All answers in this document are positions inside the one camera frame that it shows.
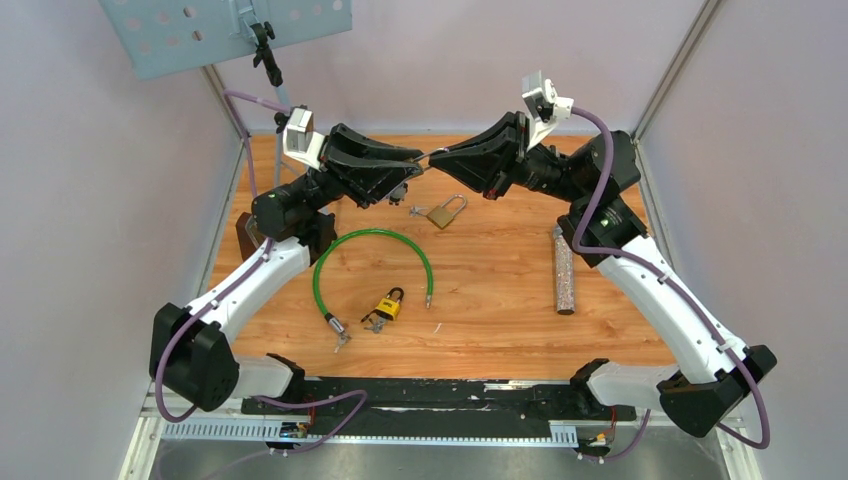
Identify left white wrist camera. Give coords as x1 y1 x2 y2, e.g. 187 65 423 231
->
282 106 326 170

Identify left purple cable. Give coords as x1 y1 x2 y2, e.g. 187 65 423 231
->
153 89 370 458

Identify yellow black padlock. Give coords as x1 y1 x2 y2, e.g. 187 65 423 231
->
374 287 405 321

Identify large brass padlock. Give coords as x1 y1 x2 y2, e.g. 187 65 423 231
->
409 194 468 230

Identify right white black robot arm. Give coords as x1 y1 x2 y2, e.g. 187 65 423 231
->
429 112 777 437

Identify green cable lock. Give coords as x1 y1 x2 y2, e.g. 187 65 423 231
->
311 228 435 339

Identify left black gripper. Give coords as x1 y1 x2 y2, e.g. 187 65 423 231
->
292 123 423 215

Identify glittery silver microphone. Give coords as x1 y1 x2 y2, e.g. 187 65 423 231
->
552 226 576 315

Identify small brass padlock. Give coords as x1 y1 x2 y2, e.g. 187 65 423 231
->
387 147 450 206

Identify brown wooden metronome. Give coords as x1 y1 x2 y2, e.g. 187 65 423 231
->
235 212 265 261

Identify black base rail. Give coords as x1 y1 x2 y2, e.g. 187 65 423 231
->
142 374 641 446

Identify keys of cable lock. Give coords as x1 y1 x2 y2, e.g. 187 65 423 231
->
333 331 352 354

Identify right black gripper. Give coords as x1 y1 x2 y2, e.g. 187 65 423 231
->
427 110 587 206

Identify blue music stand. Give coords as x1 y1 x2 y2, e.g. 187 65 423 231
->
99 0 354 193

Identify keys of yellow padlock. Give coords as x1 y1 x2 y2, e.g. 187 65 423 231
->
361 311 394 334

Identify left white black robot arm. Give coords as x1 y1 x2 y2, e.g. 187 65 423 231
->
149 124 424 422

